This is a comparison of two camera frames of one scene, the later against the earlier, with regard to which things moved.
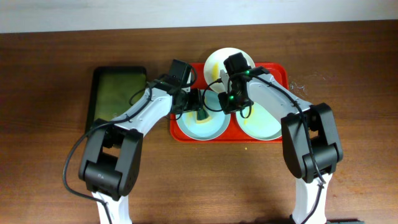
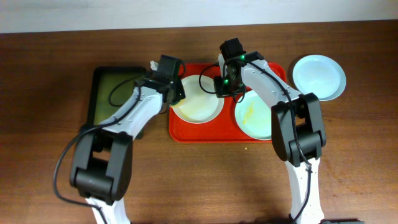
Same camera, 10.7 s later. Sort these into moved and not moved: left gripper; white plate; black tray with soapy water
Moved: left gripper; white plate
Not moved: black tray with soapy water
